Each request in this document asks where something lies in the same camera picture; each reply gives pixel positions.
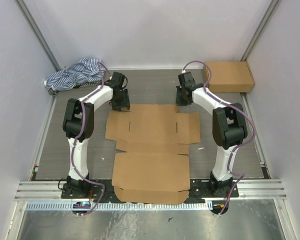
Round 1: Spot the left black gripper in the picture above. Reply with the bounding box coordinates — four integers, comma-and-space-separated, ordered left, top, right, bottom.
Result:
111, 89, 131, 112

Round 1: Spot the brown cardboard box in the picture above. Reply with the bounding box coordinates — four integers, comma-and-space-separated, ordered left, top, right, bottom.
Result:
104, 103, 201, 205
203, 61, 255, 93

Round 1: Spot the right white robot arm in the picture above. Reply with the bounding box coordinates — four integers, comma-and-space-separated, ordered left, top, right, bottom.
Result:
176, 71, 248, 198

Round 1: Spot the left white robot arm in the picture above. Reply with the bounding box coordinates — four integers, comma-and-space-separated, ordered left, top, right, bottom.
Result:
62, 71, 131, 199

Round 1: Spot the folded brown cardboard box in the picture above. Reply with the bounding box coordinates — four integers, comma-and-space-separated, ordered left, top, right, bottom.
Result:
203, 61, 255, 93

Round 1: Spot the blue striped cloth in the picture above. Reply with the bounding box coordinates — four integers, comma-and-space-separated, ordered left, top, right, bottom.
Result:
43, 57, 109, 96

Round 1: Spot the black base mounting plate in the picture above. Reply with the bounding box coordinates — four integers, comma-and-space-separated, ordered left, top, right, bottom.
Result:
61, 179, 239, 205

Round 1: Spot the slotted cable duct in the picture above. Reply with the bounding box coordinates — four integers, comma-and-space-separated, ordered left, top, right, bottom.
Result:
25, 201, 213, 211

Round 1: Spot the aluminium front rail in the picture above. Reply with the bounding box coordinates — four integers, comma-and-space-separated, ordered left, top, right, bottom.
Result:
14, 179, 287, 204

